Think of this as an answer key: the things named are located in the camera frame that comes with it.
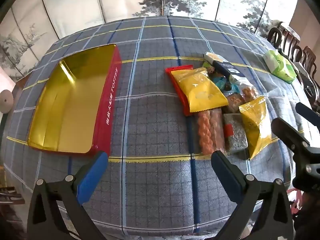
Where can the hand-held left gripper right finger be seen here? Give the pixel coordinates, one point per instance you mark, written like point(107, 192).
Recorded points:
point(226, 175)

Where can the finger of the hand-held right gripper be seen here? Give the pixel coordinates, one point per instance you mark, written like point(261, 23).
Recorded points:
point(287, 132)
point(308, 112)

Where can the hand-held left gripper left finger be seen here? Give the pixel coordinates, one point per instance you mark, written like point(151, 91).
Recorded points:
point(91, 177)

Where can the small yellow snack packet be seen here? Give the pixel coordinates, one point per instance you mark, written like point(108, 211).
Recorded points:
point(255, 125)

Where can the grey speckled snack packet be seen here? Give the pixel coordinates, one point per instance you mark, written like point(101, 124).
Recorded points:
point(236, 135)

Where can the clear packet of dough twists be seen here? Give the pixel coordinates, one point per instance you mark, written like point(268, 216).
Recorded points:
point(207, 132)

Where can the clear packet of orange snacks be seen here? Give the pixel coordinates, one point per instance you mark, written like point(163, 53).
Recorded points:
point(248, 92)

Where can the brown snack packet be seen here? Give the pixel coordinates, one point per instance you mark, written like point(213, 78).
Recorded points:
point(233, 102)

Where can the red tin box gold inside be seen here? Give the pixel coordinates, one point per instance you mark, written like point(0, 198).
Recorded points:
point(70, 105)

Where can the teal candy packet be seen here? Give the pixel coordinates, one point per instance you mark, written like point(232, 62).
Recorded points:
point(221, 82)

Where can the large yellow snack packet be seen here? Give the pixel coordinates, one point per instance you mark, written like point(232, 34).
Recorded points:
point(200, 90)

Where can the navy and white snack packet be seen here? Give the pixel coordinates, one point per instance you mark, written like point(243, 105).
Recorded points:
point(225, 67)

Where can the small green candy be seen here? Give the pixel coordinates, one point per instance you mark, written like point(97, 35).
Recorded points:
point(206, 65)

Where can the red snack packet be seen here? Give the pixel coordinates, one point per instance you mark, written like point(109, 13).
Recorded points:
point(180, 68)

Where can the dark wooden chair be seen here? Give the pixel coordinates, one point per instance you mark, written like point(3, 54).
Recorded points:
point(308, 57)
point(275, 33)

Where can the green tissue pack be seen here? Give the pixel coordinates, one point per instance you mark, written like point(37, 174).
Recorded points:
point(277, 63)

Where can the blue plaid tablecloth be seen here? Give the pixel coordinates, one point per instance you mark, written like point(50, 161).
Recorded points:
point(150, 120)

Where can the brown wooden furniture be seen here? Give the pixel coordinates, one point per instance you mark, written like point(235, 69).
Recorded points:
point(10, 195)

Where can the round grey wall disc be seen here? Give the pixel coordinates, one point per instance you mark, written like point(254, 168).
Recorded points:
point(5, 100)

